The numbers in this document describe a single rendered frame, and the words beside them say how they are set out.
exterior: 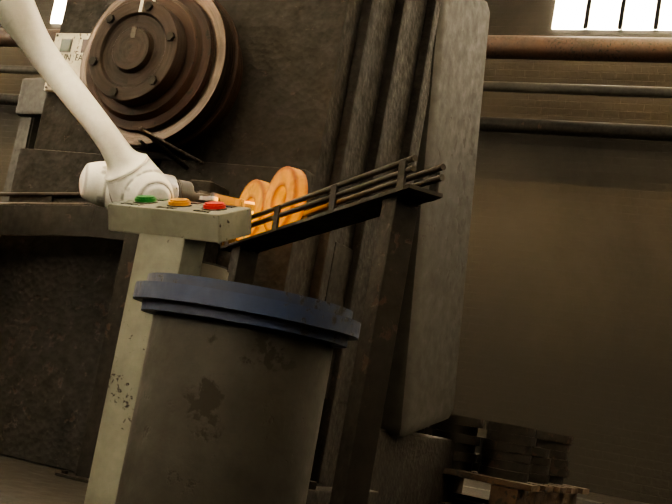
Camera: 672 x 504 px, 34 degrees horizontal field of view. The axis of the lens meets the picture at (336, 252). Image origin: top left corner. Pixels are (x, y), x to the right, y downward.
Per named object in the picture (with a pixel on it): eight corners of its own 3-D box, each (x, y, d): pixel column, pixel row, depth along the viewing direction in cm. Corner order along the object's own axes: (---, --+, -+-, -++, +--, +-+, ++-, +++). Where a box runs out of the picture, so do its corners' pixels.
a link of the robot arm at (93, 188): (137, 211, 254) (155, 219, 243) (70, 201, 247) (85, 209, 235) (145, 165, 253) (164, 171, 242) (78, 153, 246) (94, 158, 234)
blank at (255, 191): (250, 189, 271) (238, 185, 269) (280, 176, 258) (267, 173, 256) (241, 250, 267) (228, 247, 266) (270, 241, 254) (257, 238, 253)
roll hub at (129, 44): (89, 103, 301) (111, 6, 305) (175, 108, 289) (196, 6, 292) (76, 97, 296) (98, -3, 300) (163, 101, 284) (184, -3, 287)
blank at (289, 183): (279, 177, 258) (267, 173, 256) (312, 163, 244) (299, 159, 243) (270, 241, 254) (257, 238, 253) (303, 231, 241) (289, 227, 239)
